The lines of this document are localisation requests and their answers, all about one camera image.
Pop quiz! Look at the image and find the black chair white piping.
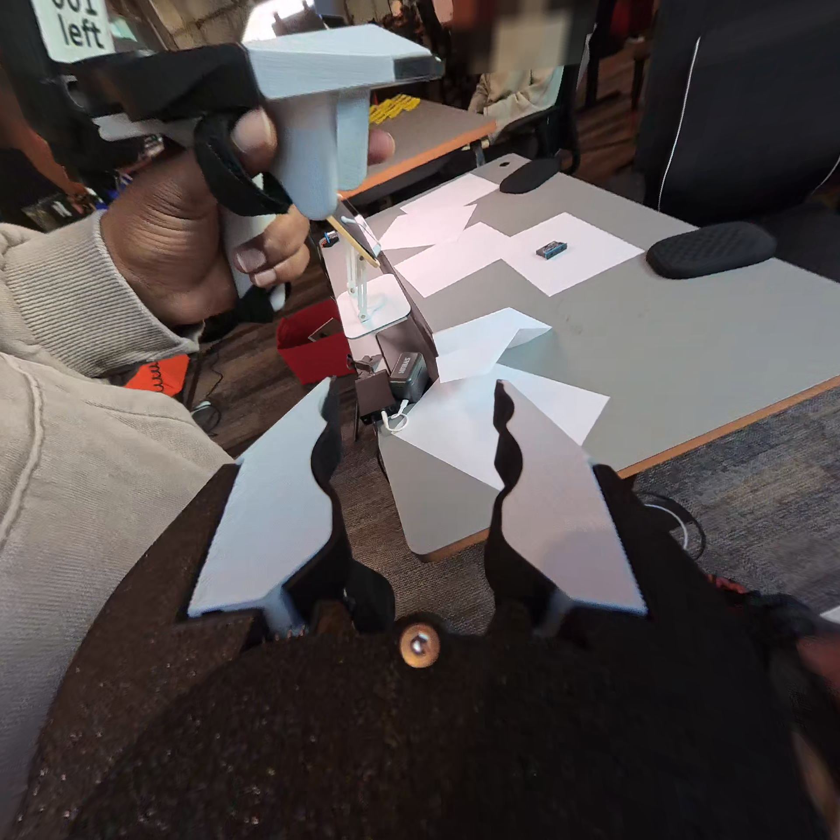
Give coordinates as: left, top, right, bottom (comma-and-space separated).
635, 0, 840, 227

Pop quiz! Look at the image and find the folded white paper sheet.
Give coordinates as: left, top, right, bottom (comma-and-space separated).
433, 307, 553, 385

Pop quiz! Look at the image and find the red bin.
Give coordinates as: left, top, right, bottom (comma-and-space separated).
276, 298, 358, 386

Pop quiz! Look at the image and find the pile of yellow parts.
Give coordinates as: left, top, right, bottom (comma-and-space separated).
367, 94, 421, 126

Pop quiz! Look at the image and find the person's left hand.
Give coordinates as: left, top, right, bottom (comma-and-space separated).
101, 108, 396, 328

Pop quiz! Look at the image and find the orange zigzag plastic part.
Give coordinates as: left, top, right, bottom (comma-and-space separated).
125, 354, 193, 399

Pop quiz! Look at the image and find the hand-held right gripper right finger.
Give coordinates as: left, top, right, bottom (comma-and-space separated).
483, 379, 648, 632

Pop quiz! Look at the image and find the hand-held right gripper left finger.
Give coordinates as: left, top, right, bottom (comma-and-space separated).
187, 377, 355, 636

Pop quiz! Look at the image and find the black office chair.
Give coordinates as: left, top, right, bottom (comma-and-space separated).
489, 66, 581, 175

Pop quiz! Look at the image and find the dark brown small box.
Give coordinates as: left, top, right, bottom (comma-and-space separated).
354, 371, 395, 424

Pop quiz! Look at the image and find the black wrist rest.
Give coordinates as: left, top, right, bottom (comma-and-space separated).
646, 221, 777, 280
499, 156, 560, 195

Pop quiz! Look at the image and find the person's left forearm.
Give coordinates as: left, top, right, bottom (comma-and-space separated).
0, 209, 240, 821

